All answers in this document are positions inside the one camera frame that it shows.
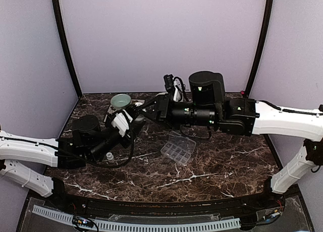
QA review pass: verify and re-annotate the black front table rail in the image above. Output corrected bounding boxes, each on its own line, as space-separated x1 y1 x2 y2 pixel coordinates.
25 185 301 217

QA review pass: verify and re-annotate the left celadon green bowl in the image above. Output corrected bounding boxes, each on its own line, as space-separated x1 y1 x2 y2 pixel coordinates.
111 94 132 110

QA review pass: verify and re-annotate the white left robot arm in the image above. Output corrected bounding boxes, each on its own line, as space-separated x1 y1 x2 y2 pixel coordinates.
1 102 144 210

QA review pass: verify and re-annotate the clear plastic pill organizer box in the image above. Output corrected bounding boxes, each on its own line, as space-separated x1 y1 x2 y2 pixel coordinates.
160 131 196 166

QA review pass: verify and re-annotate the black frame post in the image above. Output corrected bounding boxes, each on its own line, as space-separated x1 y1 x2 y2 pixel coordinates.
51 0 83 99
243 0 274 98

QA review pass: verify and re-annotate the floral square coaster tile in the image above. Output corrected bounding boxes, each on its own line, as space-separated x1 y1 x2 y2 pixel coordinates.
106 99 145 114

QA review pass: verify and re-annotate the white pill bottle orange label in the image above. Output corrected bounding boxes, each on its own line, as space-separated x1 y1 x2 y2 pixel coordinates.
134 114 145 124

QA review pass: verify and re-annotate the small white bottle cap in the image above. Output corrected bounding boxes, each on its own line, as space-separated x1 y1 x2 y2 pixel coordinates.
105 152 115 163

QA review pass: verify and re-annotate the black right frame post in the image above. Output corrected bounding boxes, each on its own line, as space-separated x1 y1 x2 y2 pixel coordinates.
243 0 274 98

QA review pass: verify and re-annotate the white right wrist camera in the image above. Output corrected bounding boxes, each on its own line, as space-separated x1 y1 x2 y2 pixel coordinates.
164 74 189 102

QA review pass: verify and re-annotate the white slotted cable duct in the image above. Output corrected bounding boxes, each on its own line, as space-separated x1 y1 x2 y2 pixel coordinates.
32 205 241 230

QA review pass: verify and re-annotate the black left frame post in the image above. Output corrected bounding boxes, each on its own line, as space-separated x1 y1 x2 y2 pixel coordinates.
51 0 83 99

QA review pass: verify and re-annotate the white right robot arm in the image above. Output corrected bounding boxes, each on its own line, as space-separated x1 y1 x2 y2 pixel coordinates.
139 71 322 209

